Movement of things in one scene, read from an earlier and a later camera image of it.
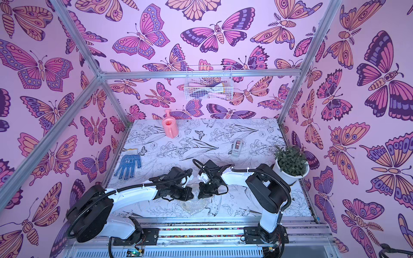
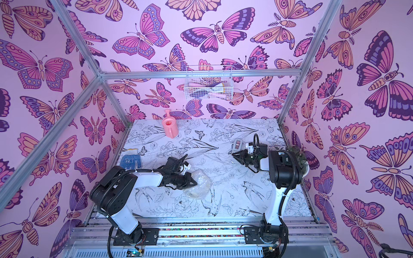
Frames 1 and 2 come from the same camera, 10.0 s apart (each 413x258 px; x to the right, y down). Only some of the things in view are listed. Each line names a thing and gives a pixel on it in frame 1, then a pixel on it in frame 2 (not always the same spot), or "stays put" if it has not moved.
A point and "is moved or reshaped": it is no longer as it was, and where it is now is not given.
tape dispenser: (237, 147) stays put
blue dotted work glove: (128, 162) stays put
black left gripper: (187, 190) to (187, 179)
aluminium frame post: (85, 51) stays put
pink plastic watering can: (170, 125) stays put
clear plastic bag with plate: (210, 204) is moved or reshaped
